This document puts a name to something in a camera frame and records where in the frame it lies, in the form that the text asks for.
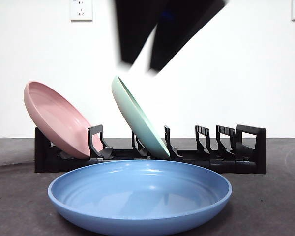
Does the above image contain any green round plate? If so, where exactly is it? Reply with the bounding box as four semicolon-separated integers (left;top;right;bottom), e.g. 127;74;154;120
111;75;171;159

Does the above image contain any blue round plate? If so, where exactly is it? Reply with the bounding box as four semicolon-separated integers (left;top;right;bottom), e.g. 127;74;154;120
47;159;233;236

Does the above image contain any pink round plate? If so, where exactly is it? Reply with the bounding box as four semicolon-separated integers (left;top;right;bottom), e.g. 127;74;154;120
24;81;106;159

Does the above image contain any black plastic dish rack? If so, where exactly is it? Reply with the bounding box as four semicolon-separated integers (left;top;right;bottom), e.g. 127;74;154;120
34;124;266;175

